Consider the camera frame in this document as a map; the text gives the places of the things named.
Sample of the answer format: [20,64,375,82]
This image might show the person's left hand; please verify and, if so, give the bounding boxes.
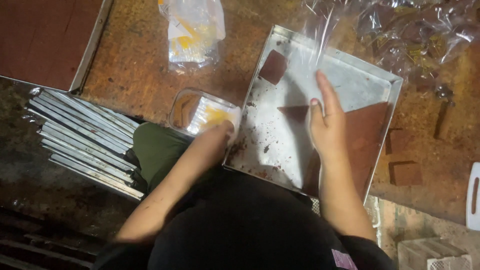
[192,120,238,166]

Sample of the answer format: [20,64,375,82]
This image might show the person's right hand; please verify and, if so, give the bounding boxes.
[308,70,349,163]

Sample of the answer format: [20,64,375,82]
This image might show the clear plastic container yellow label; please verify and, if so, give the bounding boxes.
[168,88,242,138]

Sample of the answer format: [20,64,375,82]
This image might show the clear plastic sheet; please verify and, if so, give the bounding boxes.
[279,0,361,188]

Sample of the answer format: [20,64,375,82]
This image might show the large metal baking tray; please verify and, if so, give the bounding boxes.
[223,25,404,205]

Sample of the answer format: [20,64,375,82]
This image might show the green cloth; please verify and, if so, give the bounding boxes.
[131,122,196,194]

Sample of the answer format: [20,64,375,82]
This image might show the small brown cake piece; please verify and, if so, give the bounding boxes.
[259,49,289,86]

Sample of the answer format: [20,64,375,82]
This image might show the clear bag of plastic containers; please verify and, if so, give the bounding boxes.
[157,0,226,73]

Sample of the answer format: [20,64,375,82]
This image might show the person's black shirt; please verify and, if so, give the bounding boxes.
[91,168,395,270]

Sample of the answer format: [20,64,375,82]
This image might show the large brown cake slab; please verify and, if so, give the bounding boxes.
[302,101,391,199]

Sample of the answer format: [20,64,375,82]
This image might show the stack of metal trays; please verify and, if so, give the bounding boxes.
[26,88,146,201]

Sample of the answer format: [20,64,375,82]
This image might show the square brown cake piece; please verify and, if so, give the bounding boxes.
[388,161,423,187]
[385,128,413,155]

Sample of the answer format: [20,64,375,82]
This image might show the metal tray with brown slab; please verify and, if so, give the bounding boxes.
[0,0,114,93]

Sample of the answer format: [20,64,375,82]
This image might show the clear bag of wrapped cakes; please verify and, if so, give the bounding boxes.
[337,0,480,92]

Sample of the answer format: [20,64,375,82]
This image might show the dark metal grate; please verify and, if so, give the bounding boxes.
[0,206,104,270]

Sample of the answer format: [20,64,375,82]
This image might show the dark metal tool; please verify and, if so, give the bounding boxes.
[433,84,457,140]

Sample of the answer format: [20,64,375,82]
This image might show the white plastic crate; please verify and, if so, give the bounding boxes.
[397,237,474,270]

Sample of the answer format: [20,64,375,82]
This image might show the white plastic cutting board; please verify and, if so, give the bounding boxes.
[466,162,480,231]

